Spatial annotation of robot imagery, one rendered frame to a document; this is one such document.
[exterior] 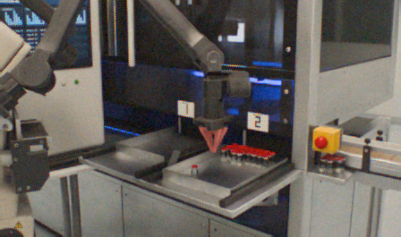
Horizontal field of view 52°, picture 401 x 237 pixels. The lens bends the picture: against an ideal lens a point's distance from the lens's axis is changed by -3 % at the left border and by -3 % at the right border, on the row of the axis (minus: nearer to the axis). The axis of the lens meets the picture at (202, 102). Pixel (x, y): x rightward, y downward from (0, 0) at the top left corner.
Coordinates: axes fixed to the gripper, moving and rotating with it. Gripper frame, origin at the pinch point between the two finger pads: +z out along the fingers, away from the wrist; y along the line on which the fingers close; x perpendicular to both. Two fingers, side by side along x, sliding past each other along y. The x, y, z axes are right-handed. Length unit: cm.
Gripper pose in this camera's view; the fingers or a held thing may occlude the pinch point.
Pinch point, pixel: (213, 148)
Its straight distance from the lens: 119.1
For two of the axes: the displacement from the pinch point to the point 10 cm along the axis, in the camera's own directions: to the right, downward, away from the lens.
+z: 0.0, 9.8, 1.9
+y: 6.2, -1.5, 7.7
